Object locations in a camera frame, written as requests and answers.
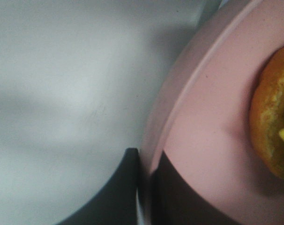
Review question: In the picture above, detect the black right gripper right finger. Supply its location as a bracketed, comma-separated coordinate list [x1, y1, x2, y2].
[150, 150, 284, 225]

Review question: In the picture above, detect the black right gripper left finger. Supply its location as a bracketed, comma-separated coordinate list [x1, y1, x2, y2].
[59, 148, 139, 225]

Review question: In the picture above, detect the pink round plate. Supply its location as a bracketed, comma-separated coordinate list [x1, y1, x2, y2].
[139, 0, 284, 225]

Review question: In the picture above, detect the toy hamburger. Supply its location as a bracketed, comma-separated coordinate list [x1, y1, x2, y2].
[249, 47, 284, 180]

